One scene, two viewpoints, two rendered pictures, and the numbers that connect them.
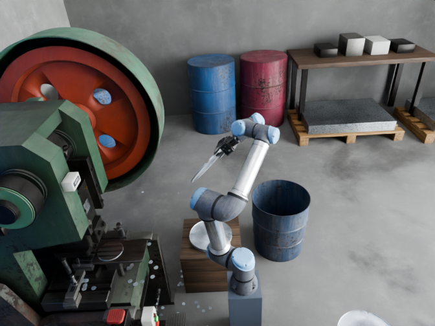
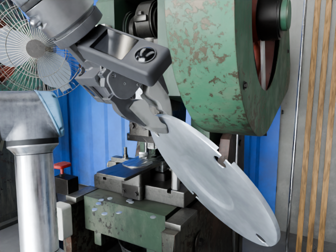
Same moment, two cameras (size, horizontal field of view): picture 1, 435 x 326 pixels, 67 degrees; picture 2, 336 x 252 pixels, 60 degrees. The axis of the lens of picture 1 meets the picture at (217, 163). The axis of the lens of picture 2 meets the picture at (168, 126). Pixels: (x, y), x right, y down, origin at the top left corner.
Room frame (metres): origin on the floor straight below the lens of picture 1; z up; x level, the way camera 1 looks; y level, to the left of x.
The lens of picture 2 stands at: (1.78, -0.41, 1.10)
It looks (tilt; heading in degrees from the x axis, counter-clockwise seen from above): 8 degrees down; 118
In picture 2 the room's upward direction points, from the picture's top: straight up
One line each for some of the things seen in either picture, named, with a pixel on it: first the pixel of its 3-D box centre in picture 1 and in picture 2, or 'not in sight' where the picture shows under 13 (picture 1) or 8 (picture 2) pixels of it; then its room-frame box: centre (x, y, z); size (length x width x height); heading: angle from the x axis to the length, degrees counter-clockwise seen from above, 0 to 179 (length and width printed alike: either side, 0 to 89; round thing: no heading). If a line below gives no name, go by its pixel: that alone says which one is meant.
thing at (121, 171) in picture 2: (122, 259); (130, 181); (1.13, 0.51, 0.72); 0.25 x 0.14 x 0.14; 88
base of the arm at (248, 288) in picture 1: (243, 278); not in sight; (1.13, -0.10, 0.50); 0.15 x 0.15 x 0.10
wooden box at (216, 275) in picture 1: (212, 253); not in sight; (1.61, 0.08, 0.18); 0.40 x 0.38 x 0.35; 89
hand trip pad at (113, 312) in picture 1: (117, 320); (62, 171); (0.80, 0.46, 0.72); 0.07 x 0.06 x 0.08; 88
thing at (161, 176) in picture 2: (87, 260); (154, 169); (1.14, 0.69, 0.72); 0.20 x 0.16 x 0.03; 178
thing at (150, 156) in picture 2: (87, 255); (153, 162); (1.13, 0.68, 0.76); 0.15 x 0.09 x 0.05; 178
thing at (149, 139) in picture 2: (79, 240); (154, 138); (1.14, 0.69, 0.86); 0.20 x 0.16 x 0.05; 178
